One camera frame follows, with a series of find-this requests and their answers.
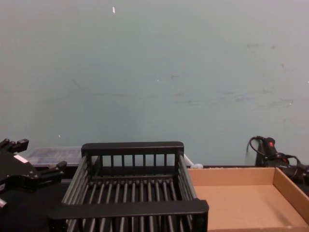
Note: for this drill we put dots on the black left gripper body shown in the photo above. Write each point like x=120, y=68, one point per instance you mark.
x=17, y=170

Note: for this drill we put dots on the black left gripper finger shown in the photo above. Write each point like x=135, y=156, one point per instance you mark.
x=18, y=144
x=51, y=171

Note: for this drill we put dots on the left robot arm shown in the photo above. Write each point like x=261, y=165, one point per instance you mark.
x=2, y=203

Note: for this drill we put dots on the clear plastic case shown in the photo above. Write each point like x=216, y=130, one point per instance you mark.
x=55, y=155

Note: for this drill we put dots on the black rack with steel bars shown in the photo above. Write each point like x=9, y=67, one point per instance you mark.
x=130, y=210

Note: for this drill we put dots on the small white plastic piece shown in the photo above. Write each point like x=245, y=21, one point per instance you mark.
x=197, y=166

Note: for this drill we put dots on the shallow brown cardboard tray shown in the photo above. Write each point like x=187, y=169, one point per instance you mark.
x=241, y=205

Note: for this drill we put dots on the plain pale wall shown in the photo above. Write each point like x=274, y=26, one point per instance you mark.
x=154, y=72

